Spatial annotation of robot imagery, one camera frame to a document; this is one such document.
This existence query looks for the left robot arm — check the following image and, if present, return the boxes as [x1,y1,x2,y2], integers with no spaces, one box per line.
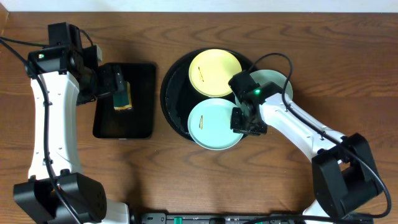
[13,22,130,223]

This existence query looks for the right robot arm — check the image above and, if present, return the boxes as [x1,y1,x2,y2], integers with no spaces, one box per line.
[228,70,384,218]

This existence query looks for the yellow plate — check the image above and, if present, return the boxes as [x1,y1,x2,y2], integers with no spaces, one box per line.
[188,49,242,97]

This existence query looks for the green yellow sponge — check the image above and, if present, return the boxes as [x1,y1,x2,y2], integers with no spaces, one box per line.
[113,81,132,111]

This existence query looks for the black rectangular tray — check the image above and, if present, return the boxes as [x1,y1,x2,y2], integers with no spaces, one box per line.
[93,63,156,139]

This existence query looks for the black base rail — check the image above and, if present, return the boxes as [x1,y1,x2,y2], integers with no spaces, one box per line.
[139,212,374,224]

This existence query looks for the black round tray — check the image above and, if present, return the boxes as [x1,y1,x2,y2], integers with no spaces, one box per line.
[159,47,262,144]

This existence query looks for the mint plate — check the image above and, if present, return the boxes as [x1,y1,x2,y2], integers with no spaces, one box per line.
[235,70,293,107]
[187,98,243,151]

